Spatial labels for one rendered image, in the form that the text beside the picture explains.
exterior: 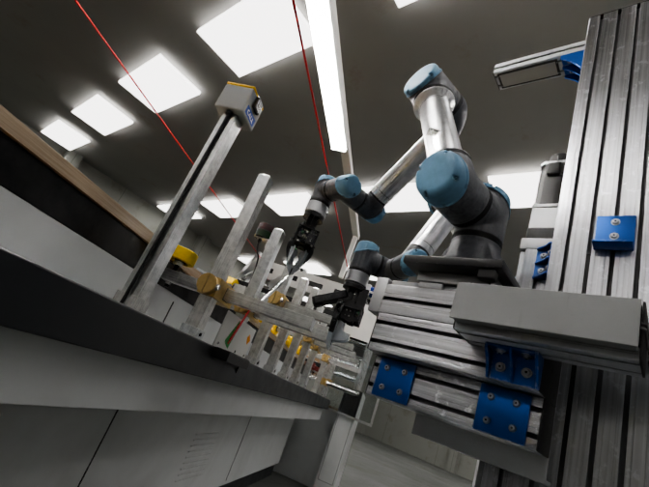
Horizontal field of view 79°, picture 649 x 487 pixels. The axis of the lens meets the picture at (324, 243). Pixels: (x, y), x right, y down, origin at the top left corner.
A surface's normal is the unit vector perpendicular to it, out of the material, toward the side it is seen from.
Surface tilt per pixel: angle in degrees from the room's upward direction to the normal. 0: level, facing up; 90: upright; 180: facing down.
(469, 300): 90
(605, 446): 90
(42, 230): 90
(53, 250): 90
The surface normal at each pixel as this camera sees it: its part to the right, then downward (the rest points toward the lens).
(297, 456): -0.12, -0.41
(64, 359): 0.93, 0.27
